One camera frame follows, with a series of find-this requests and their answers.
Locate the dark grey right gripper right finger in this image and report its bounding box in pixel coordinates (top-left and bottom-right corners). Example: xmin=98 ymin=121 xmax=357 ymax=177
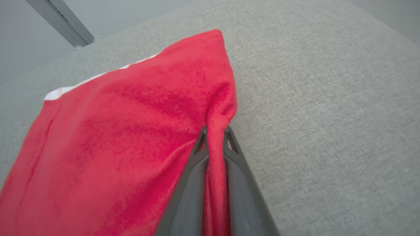
xmin=223 ymin=126 xmax=280 ymax=236

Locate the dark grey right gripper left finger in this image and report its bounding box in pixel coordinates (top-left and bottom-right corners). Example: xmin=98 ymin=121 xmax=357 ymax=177
xmin=154 ymin=126 xmax=210 ymax=236

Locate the red garment with white trim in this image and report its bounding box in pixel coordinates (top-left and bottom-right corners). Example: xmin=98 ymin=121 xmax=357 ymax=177
xmin=0 ymin=29 xmax=238 ymax=236

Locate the aluminium frame post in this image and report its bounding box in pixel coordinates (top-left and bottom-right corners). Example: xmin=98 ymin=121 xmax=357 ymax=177
xmin=26 ymin=0 xmax=95 ymax=49

